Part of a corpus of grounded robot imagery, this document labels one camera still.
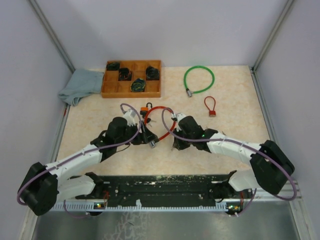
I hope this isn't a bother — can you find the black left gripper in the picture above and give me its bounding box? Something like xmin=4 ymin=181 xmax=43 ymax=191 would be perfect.
xmin=115 ymin=120 xmax=158 ymax=147

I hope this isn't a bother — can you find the red cable lock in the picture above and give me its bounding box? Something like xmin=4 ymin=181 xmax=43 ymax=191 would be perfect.
xmin=144 ymin=105 xmax=177 ymax=149

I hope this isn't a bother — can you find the orange black padlock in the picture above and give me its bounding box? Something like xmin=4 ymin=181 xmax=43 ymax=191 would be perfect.
xmin=140 ymin=102 xmax=153 ymax=118

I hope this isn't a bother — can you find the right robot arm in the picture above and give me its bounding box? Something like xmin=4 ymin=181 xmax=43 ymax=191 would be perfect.
xmin=172 ymin=113 xmax=295 ymax=198

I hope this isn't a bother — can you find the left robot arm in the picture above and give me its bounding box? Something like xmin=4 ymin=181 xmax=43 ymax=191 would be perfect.
xmin=18 ymin=116 xmax=158 ymax=216

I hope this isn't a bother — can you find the black yellow rolled item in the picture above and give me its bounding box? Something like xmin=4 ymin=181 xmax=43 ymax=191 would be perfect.
xmin=130 ymin=78 xmax=146 ymax=93

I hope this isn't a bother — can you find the wooden compartment tray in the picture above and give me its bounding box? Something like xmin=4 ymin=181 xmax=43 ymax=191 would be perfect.
xmin=100 ymin=60 xmax=162 ymax=99

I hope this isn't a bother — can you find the black rolled item right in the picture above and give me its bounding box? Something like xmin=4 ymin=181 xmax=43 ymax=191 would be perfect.
xmin=145 ymin=65 xmax=160 ymax=81

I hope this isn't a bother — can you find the black rolled item far left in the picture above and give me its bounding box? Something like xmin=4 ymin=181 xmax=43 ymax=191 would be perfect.
xmin=106 ymin=61 xmax=120 ymax=71

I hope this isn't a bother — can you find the grey blue cloth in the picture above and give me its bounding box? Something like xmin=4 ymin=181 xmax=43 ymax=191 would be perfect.
xmin=58 ymin=69 xmax=104 ymax=107

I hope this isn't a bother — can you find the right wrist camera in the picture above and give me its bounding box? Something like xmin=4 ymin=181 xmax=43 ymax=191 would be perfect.
xmin=171 ymin=113 xmax=186 ymax=124

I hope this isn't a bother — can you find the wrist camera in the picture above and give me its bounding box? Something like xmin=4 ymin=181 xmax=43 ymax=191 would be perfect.
xmin=171 ymin=113 xmax=186 ymax=124
xmin=123 ymin=109 xmax=141 ymax=127

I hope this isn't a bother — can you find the red cable padlock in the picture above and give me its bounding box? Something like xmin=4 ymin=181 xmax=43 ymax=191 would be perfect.
xmin=203 ymin=96 xmax=217 ymax=117

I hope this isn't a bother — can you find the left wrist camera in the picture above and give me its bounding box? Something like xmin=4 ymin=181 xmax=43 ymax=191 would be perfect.
xmin=123 ymin=109 xmax=141 ymax=127

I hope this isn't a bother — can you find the green cable lock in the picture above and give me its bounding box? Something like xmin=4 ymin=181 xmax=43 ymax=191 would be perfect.
xmin=183 ymin=65 xmax=215 ymax=98

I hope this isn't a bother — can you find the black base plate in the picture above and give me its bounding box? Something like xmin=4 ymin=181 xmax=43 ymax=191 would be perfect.
xmin=77 ymin=174 xmax=253 ymax=208

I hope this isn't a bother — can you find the aluminium frame post right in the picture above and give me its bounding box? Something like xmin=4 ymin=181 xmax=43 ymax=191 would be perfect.
xmin=251 ymin=0 xmax=296 ymax=74

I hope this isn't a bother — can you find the aluminium frame post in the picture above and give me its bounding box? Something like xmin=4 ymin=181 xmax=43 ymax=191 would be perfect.
xmin=27 ymin=0 xmax=76 ymax=73
xmin=251 ymin=0 xmax=296 ymax=74

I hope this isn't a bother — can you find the grey slotted cable duct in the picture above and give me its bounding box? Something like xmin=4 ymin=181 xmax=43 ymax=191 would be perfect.
xmin=53 ymin=199 xmax=253 ymax=213

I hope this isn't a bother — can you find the aluminium frame post left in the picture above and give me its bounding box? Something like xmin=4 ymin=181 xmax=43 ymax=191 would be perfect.
xmin=27 ymin=0 xmax=76 ymax=73

